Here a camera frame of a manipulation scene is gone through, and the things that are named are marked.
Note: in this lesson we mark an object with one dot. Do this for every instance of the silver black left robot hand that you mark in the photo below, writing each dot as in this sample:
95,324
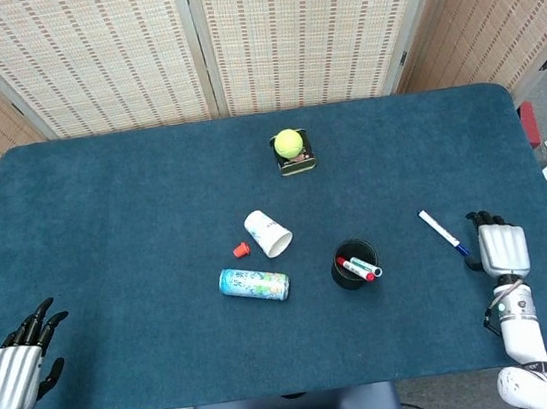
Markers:
8,373

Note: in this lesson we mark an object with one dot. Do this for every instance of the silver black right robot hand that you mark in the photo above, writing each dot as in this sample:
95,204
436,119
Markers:
504,250

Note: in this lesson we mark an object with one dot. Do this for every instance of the blue capped whiteboard marker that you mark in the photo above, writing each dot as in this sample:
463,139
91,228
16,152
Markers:
441,232

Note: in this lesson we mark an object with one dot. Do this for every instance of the green label whiteboard marker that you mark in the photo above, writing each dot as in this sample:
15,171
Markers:
364,264

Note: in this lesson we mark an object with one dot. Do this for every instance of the red capped whiteboard marker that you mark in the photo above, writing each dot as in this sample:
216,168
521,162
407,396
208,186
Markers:
350,267

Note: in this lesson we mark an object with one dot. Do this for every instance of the black mesh pen holder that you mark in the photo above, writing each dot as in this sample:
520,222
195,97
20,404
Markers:
351,280

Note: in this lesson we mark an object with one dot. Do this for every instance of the red box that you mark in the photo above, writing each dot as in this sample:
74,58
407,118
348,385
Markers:
528,125

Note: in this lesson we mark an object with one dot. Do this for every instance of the blue felt table mat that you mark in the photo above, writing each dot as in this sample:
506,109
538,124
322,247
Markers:
169,329

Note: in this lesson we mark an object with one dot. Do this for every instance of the rectangular dark tin can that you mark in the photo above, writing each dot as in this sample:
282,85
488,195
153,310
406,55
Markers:
298,165

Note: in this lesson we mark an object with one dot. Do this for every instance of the white paper cup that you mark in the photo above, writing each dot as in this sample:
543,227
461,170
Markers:
267,233

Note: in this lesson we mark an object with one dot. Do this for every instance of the yellow tennis ball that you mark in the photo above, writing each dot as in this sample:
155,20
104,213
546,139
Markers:
288,143

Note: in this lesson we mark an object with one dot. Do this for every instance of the light blue drink can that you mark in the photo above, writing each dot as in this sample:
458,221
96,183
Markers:
254,284

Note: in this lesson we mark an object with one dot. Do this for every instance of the small orange bottle cap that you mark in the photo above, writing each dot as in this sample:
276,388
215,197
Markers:
240,250

